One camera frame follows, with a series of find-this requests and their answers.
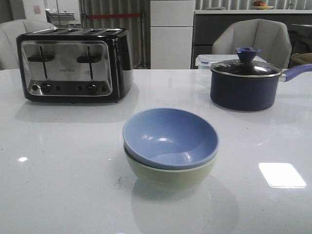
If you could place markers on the blue plastic bowl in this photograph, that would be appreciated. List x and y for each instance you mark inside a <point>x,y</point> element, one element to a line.
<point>170,139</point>

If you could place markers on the green plastic bowl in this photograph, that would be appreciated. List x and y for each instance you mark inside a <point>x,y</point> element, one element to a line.
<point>171,179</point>

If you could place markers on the clear plastic container blue clips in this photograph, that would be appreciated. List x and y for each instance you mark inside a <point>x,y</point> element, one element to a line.
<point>205,61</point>

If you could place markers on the dark blue saucepan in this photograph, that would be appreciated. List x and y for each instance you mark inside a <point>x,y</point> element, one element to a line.
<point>249,94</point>

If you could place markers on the black chrome four-slot toaster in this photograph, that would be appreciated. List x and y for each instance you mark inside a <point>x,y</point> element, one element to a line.
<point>76,65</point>

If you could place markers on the white refrigerator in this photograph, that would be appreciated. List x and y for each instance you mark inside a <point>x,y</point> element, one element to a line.
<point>171,33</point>

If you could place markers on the glass pot lid blue knob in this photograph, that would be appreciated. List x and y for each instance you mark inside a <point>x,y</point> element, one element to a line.
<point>246,66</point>

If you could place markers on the red barrier belt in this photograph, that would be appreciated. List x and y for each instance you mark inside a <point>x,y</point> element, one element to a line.
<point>113,16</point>

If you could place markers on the grey kitchen counter cabinet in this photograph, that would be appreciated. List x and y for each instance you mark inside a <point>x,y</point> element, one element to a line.
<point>220,34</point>

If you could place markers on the metal trolley in background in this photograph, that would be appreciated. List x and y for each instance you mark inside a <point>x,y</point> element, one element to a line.
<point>63,13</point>

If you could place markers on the beige armchair right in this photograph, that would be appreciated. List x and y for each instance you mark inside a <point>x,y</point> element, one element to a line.
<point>270,36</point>

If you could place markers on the beige armchair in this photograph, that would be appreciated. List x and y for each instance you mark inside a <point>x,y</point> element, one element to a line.
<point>9,31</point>
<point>270,36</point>

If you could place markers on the fruit plate on counter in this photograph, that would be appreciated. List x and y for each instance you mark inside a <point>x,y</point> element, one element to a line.
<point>261,5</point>

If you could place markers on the beige armchair left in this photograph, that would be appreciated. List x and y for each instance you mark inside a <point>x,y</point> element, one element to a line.
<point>9,31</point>

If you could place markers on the pink wall notice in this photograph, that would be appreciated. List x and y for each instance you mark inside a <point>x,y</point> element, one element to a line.
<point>37,9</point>

